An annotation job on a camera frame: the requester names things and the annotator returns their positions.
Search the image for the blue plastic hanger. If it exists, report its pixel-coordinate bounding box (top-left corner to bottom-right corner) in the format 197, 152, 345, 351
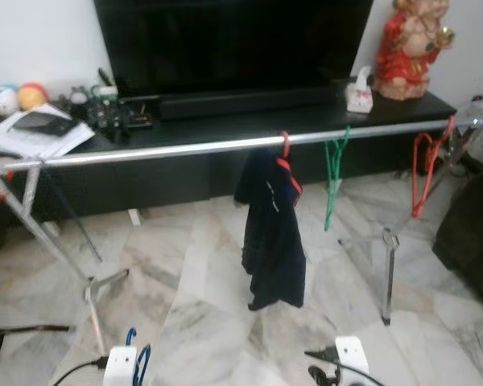
125, 327, 152, 386

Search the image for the green plastic hanger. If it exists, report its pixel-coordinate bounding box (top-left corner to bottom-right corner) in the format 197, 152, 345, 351
322, 125, 353, 232

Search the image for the orange plastic hanger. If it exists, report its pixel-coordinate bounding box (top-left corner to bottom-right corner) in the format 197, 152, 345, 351
275, 131, 303, 206

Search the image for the red plastic hanger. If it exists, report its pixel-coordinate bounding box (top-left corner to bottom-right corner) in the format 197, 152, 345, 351
411, 115, 457, 220

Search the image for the navy blue shirt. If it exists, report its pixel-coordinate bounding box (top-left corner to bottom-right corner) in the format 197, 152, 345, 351
233, 147, 308, 312

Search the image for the dark brown sofa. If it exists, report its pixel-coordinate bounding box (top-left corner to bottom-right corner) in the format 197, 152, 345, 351
432, 157, 483, 310

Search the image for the black TV console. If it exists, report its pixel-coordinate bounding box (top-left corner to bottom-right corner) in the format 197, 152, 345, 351
0, 90, 458, 222

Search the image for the black soundbar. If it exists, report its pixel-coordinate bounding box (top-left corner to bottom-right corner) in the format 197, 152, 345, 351
159, 84, 339, 120

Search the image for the silver metal clothes rack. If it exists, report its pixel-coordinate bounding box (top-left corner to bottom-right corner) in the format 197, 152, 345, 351
0, 113, 483, 355

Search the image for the white tissue box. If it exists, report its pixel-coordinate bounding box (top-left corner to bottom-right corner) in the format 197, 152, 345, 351
346, 66, 375, 113

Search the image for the small electronics clutter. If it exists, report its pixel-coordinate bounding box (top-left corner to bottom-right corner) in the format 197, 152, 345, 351
68, 68, 158, 133

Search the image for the red robed figurine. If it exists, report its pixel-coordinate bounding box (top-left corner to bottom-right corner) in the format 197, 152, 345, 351
374, 0, 456, 101

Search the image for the black flat television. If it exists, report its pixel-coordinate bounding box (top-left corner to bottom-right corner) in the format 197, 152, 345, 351
94, 0, 375, 97

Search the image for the black wallet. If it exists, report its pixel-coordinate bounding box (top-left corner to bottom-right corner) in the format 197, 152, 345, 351
10, 111, 80, 136

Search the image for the white paper stack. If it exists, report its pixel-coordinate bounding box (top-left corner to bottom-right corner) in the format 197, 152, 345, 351
0, 103, 96, 159

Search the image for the orange round toy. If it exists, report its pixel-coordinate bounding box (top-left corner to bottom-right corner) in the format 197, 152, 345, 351
18, 82, 49, 111

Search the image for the white round toy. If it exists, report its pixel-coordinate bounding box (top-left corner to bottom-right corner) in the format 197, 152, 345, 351
0, 84, 20, 117

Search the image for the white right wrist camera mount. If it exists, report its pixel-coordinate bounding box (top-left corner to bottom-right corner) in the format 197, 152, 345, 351
334, 335, 371, 386

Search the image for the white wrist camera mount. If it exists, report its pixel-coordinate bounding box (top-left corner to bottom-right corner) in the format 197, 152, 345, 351
334, 335, 371, 386
102, 346, 139, 386

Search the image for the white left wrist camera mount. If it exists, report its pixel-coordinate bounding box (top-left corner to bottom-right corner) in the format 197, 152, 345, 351
102, 346, 139, 386

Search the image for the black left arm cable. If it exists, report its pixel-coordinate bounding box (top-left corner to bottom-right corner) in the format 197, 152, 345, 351
52, 356, 107, 386

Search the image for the brown metal stand frame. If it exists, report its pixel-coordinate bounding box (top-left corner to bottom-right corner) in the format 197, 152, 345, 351
0, 324, 72, 386

